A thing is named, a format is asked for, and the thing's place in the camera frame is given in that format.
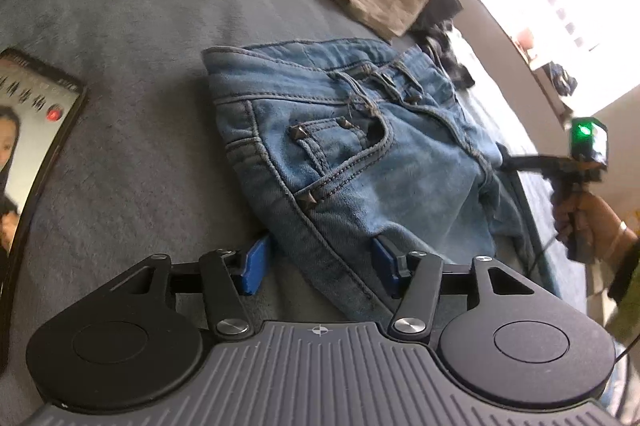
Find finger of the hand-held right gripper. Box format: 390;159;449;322
497;145;566;175

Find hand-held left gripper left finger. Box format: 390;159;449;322
107;237;273;341

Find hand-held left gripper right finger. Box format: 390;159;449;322
372;236;538;341

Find blue jeans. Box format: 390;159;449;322
201;38;561;322

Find person's right forearm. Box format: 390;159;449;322
590;238;640;347

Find person's right hand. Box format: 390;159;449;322
551;193;638;263

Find flat cardboard box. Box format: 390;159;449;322
531;60;576;119

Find dark crumpled cloth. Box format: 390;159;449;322
547;60;578;96

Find dark plaid shirt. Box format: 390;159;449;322
420;20;476;89

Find black folded garment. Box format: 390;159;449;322
415;0;463;36

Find black smartphone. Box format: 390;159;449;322
0;48;88;372

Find black cable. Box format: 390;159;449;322
527;233;568;279

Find silver bracelet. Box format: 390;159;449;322
617;221;640;253

